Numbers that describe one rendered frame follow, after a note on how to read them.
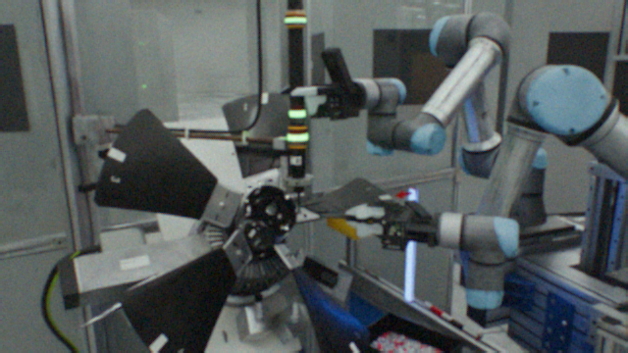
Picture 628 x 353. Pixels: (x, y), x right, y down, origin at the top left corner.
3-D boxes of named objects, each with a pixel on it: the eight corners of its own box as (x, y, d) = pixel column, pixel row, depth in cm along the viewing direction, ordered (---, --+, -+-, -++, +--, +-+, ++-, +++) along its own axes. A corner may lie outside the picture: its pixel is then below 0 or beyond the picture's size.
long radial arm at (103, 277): (198, 249, 123) (209, 231, 114) (207, 277, 120) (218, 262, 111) (74, 275, 109) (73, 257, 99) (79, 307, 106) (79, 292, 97)
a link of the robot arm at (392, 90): (407, 111, 126) (409, 77, 124) (379, 114, 120) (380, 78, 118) (384, 109, 132) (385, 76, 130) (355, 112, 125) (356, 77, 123)
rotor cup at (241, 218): (211, 221, 111) (225, 195, 100) (260, 194, 119) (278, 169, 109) (246, 274, 108) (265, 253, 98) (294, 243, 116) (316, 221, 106)
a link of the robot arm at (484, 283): (497, 289, 110) (500, 243, 107) (505, 314, 99) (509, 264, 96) (460, 286, 111) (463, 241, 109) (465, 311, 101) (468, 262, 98)
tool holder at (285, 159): (270, 183, 111) (268, 140, 108) (284, 176, 117) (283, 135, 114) (305, 187, 107) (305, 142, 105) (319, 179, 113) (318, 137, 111)
